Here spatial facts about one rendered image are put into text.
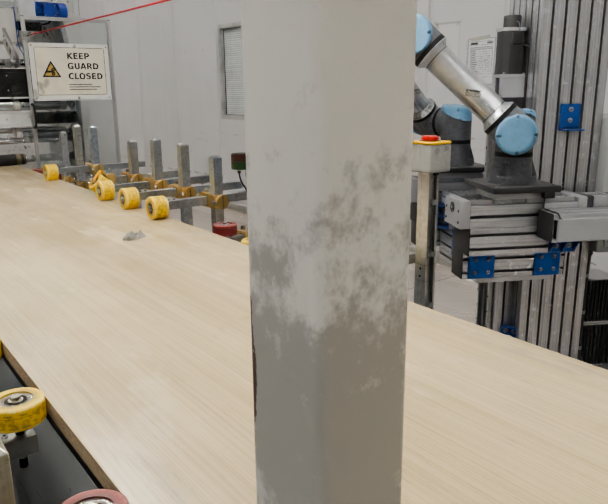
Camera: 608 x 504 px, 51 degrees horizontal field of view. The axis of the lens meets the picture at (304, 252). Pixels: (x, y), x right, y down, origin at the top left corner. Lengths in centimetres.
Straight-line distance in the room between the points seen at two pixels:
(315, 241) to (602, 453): 72
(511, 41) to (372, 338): 216
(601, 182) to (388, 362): 222
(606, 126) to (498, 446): 171
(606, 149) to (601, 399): 150
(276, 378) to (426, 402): 71
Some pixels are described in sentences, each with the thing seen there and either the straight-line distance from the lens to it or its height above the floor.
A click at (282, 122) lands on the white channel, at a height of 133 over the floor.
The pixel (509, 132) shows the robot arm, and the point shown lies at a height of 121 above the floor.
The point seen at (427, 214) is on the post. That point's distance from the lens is 152.
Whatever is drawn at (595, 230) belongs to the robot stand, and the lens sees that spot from 214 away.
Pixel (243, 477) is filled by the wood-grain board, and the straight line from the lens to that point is 80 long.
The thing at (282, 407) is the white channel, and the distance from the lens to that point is 27.
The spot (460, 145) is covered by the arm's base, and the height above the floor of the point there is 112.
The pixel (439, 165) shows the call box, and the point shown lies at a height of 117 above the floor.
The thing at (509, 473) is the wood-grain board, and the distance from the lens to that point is 83.
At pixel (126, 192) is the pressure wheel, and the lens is 248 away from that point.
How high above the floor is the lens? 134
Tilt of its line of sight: 14 degrees down
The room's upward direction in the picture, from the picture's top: 1 degrees counter-clockwise
